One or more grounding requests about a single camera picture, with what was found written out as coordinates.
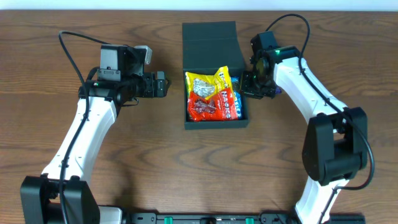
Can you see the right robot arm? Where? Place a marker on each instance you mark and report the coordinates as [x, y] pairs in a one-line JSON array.
[[334, 149]]

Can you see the purple Dairy Milk bar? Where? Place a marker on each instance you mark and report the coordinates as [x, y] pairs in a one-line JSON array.
[[278, 91]]

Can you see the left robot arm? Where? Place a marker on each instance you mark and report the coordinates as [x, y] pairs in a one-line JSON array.
[[61, 194]]

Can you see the yellow snack bag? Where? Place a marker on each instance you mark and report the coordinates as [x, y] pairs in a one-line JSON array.
[[206, 86]]

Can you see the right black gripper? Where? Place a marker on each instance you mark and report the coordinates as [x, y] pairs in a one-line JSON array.
[[249, 86]]

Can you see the blue Oreo cookie pack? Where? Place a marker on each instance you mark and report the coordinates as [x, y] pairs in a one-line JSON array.
[[237, 97]]

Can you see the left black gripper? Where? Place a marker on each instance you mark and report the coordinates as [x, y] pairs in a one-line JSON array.
[[160, 88]]

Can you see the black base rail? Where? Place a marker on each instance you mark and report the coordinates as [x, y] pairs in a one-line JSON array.
[[264, 218]]

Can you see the red Haribo candy bag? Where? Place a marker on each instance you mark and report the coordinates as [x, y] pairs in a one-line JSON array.
[[219, 107]]

